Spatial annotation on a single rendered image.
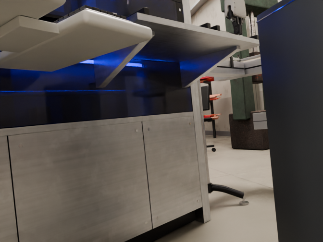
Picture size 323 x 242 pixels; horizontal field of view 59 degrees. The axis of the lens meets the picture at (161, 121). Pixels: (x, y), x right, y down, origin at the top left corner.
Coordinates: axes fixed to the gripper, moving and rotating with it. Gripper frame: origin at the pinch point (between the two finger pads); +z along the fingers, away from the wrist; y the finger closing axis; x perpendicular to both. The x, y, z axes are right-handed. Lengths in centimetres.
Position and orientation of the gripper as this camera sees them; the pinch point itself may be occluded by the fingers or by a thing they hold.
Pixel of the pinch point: (238, 30)
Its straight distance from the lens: 131.5
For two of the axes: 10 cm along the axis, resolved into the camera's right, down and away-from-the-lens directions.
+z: 1.0, 9.9, 0.0
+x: 6.8, -0.7, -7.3
